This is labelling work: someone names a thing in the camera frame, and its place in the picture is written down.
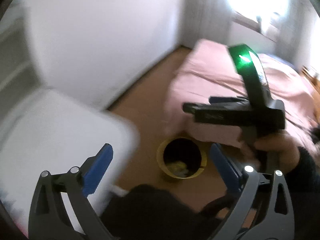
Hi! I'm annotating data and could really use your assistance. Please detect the white desk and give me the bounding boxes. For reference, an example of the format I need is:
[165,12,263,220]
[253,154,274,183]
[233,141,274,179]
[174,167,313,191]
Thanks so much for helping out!
[0,89,140,232]

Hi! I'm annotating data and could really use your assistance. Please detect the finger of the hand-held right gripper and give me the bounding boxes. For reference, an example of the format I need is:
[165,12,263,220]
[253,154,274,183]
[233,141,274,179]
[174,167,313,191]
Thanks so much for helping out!
[182,102,250,115]
[209,96,249,104]

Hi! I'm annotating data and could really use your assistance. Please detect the wooden headboard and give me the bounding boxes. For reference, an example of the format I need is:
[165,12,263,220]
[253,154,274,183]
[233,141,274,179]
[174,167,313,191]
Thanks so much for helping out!
[300,64,320,92]

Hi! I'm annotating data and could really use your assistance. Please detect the person's right forearm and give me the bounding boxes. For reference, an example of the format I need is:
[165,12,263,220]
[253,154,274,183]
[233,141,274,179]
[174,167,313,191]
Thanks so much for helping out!
[285,146,320,194]

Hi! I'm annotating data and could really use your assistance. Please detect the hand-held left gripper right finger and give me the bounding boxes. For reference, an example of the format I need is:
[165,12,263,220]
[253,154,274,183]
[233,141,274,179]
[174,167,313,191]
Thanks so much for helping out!
[209,143,294,240]

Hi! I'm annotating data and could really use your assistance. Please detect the bright window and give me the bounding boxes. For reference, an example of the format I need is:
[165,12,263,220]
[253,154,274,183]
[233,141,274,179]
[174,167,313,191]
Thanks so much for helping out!
[220,0,300,43]

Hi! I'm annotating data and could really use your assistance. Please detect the bed with pink sheet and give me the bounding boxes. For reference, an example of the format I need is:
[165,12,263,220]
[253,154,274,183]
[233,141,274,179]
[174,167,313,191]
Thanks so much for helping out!
[166,39,320,151]

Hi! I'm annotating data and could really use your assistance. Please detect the person's right hand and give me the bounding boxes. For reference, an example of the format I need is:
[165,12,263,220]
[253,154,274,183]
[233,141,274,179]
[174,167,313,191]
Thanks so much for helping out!
[253,132,300,173]

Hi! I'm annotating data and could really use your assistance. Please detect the yellow round trash bin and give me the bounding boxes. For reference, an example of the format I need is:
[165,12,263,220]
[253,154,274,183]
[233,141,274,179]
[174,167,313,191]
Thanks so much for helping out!
[156,137,208,179]

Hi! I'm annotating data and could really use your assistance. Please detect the blue cloth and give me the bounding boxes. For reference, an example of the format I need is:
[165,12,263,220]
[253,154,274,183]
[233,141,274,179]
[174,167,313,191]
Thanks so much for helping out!
[272,56,296,68]

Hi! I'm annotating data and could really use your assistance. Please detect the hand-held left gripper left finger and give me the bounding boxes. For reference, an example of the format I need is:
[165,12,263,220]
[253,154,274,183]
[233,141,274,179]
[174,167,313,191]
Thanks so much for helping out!
[29,143,115,240]

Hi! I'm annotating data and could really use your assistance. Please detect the yellowish crumpled paper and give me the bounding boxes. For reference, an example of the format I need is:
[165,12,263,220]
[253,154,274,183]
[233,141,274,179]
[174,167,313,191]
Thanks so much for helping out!
[166,160,192,177]

